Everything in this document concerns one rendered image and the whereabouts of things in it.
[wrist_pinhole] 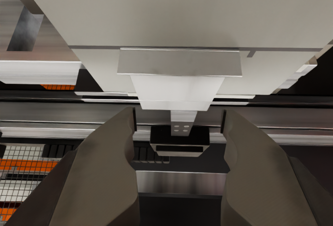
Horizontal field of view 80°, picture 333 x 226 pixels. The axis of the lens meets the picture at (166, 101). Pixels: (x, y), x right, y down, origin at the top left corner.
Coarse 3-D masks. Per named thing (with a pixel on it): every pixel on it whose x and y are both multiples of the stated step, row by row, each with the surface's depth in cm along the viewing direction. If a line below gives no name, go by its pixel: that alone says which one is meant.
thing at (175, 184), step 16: (144, 176) 20; (160, 176) 20; (176, 176) 20; (192, 176) 20; (208, 176) 20; (224, 176) 20; (144, 192) 19; (160, 192) 20; (176, 192) 20; (192, 192) 20; (208, 192) 20; (144, 208) 18; (160, 208) 18; (176, 208) 18; (192, 208) 18; (208, 208) 18; (144, 224) 18; (160, 224) 18; (176, 224) 18; (192, 224) 18; (208, 224) 18
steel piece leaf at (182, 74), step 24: (120, 48) 14; (144, 48) 14; (168, 48) 14; (120, 72) 14; (144, 72) 14; (168, 72) 14; (192, 72) 14; (216, 72) 14; (240, 72) 14; (144, 96) 22; (168, 96) 22; (192, 96) 22
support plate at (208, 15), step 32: (64, 0) 11; (96, 0) 11; (128, 0) 11; (160, 0) 11; (192, 0) 11; (224, 0) 10; (256, 0) 10; (288, 0) 10; (320, 0) 10; (64, 32) 13; (96, 32) 13; (128, 32) 13; (160, 32) 13; (192, 32) 13; (224, 32) 13; (256, 32) 13; (288, 32) 12; (320, 32) 12; (96, 64) 17; (256, 64) 16; (288, 64) 16
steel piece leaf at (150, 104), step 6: (144, 102) 24; (150, 102) 24; (156, 102) 24; (162, 102) 24; (168, 102) 24; (174, 102) 24; (180, 102) 24; (186, 102) 24; (192, 102) 24; (198, 102) 23; (204, 102) 23; (210, 102) 23; (144, 108) 26; (150, 108) 26; (156, 108) 26; (162, 108) 26; (168, 108) 26; (174, 108) 26; (180, 108) 26; (186, 108) 26; (192, 108) 25; (198, 108) 25; (204, 108) 25
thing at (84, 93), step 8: (80, 72) 23; (88, 72) 23; (80, 80) 23; (88, 80) 23; (80, 88) 23; (88, 88) 23; (96, 88) 22; (88, 96) 24; (96, 96) 24; (104, 96) 24; (112, 96) 24; (120, 96) 24; (128, 96) 24; (136, 96) 24; (216, 104) 24; (224, 104) 24; (232, 104) 24; (240, 104) 24
